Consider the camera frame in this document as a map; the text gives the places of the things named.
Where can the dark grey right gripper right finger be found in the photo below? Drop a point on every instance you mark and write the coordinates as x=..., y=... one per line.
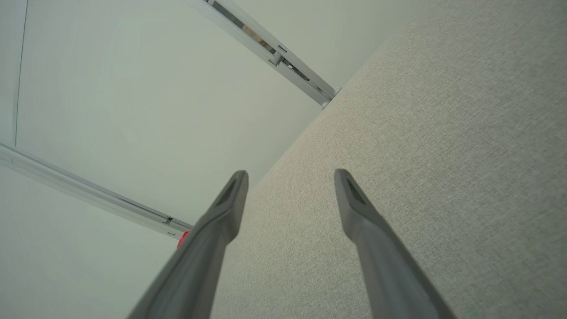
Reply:
x=385, y=266

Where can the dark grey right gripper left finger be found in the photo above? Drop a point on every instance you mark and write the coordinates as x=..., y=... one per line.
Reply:
x=199, y=266

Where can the red and white jersey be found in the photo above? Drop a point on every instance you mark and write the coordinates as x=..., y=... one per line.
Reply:
x=182, y=239

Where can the grey fabric sofa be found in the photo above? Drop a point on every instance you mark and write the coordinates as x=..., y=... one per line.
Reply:
x=443, y=177

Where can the grey slotted corner partition post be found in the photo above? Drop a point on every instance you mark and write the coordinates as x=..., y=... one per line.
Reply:
x=88, y=191

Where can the grey metal partition post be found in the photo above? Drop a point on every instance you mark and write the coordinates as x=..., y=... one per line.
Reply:
x=283, y=42
x=248, y=39

